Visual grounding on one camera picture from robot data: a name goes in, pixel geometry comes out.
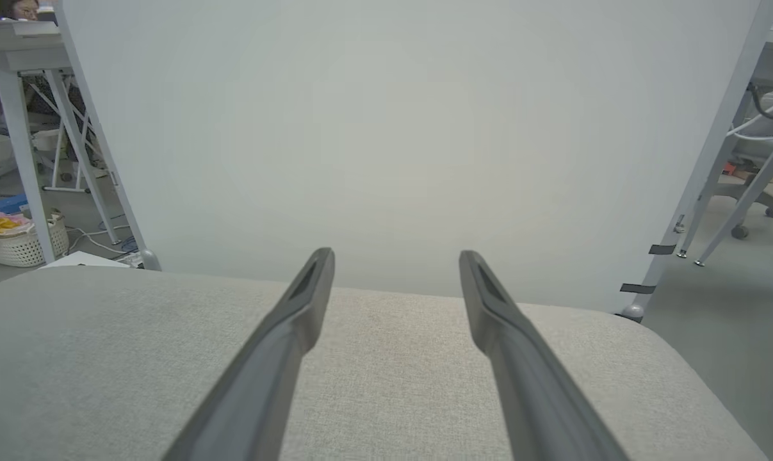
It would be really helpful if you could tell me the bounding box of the white partition screen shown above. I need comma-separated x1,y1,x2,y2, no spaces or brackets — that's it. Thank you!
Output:
52,0,773,322

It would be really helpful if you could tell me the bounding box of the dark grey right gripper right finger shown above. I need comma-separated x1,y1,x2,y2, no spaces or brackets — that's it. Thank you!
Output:
458,250,631,461

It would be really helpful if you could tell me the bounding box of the white floor cable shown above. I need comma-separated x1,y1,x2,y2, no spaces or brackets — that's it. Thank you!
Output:
66,224,132,257

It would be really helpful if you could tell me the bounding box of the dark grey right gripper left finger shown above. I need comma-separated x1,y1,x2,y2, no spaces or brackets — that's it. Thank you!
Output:
161,247,336,461

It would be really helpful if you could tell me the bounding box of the white desk with slanted legs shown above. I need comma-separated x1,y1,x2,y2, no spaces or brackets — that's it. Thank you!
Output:
0,19,122,263

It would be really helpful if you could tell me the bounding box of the grey office chair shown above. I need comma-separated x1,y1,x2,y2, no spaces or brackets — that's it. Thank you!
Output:
713,90,773,241

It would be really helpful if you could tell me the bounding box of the seated person with glasses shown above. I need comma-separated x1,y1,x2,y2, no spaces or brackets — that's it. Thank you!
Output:
0,0,58,24

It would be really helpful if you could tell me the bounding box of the white woven laundry basket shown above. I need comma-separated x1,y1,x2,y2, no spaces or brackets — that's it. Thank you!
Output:
0,214,70,268

